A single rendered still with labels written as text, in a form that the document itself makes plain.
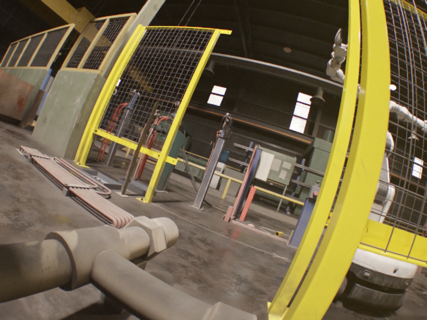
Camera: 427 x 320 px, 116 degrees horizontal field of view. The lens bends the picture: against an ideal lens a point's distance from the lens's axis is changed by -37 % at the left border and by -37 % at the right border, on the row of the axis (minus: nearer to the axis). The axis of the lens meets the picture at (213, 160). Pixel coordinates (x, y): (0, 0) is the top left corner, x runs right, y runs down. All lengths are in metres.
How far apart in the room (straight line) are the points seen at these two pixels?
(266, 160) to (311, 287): 2.57
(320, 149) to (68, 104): 9.83
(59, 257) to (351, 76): 1.01
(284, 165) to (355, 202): 7.32
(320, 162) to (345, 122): 9.54
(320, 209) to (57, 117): 2.78
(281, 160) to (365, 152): 7.33
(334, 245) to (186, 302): 0.23
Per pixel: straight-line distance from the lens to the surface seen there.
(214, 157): 2.43
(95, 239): 0.38
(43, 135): 3.06
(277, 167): 7.60
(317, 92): 11.01
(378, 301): 1.24
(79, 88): 2.69
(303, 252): 0.76
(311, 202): 2.27
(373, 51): 0.46
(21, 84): 3.87
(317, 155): 10.36
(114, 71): 2.62
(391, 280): 1.22
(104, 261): 0.36
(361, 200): 0.34
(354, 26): 1.15
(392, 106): 2.15
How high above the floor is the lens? 0.42
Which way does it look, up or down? 4 degrees up
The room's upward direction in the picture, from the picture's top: 20 degrees clockwise
